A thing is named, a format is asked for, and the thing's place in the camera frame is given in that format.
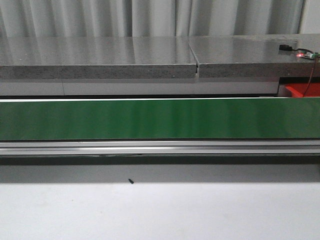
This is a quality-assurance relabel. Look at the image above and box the white cabinet front panel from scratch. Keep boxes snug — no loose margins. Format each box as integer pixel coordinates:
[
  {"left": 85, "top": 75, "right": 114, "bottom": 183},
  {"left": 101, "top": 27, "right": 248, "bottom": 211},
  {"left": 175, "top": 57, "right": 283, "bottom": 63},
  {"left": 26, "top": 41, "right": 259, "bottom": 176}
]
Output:
[{"left": 0, "top": 77, "right": 280, "bottom": 96}]

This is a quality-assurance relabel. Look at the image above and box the grey stone countertop right slab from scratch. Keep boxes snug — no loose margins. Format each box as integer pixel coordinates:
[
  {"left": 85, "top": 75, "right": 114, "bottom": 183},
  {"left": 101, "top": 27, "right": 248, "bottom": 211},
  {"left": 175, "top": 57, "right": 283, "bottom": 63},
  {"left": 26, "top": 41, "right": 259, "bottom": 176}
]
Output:
[{"left": 188, "top": 33, "right": 320, "bottom": 78}]

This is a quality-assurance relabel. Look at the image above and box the grey stone countertop slab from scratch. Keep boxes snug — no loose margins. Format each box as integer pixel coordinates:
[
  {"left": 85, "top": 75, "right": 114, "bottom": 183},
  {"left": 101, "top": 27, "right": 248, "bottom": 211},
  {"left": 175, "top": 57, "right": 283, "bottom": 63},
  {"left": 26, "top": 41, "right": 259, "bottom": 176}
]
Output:
[
  {"left": 188, "top": 33, "right": 320, "bottom": 78},
  {"left": 0, "top": 37, "right": 197, "bottom": 80}
]

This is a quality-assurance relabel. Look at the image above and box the green conveyor belt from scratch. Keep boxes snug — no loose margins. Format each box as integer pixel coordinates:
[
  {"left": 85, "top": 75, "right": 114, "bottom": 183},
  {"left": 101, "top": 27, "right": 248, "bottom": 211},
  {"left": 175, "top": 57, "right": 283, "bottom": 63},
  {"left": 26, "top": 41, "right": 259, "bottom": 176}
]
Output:
[{"left": 0, "top": 97, "right": 320, "bottom": 141}]

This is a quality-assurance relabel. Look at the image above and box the red plastic tray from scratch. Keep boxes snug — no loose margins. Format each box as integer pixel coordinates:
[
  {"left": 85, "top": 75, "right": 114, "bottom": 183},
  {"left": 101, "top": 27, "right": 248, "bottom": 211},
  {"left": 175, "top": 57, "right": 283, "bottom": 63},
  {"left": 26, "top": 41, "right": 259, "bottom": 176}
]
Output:
[{"left": 285, "top": 83, "right": 320, "bottom": 98}]

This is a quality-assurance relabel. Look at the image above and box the black connector plug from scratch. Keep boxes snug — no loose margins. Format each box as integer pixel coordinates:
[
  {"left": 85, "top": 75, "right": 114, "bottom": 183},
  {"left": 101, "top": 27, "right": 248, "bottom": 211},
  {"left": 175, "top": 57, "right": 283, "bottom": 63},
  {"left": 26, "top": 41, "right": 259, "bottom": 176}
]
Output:
[{"left": 279, "top": 44, "right": 293, "bottom": 52}]

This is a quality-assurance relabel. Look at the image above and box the grey stone countertop left slab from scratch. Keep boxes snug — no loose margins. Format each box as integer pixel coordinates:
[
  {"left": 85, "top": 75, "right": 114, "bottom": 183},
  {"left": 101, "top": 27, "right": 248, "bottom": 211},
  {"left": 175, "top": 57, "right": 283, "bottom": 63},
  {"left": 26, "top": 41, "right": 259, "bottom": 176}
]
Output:
[{"left": 0, "top": 37, "right": 197, "bottom": 80}]

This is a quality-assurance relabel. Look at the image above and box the small green circuit board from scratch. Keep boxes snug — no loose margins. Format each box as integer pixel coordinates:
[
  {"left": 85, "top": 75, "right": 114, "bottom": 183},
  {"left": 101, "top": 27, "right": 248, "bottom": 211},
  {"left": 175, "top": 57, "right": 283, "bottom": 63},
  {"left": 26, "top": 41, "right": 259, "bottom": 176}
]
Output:
[{"left": 297, "top": 51, "right": 320, "bottom": 60}]

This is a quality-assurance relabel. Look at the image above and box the grey pleated curtain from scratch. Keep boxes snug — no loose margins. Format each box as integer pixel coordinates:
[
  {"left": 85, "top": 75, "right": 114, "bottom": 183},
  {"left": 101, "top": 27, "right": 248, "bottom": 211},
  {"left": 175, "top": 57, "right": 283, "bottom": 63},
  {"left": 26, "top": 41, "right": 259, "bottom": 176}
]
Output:
[{"left": 0, "top": 0, "right": 305, "bottom": 37}]

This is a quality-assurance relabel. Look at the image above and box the aluminium conveyor frame rail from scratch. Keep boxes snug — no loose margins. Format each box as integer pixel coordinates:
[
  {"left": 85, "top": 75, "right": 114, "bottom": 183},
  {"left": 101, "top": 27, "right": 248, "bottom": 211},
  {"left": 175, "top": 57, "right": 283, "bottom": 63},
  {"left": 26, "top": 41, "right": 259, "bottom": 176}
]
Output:
[{"left": 0, "top": 139, "right": 320, "bottom": 157}]

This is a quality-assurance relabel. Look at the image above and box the red black wire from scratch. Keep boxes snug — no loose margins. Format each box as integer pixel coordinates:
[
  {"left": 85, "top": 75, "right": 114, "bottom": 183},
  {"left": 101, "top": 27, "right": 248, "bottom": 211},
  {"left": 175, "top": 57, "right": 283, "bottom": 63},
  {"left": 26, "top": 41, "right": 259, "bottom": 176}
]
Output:
[{"left": 289, "top": 47, "right": 319, "bottom": 98}]

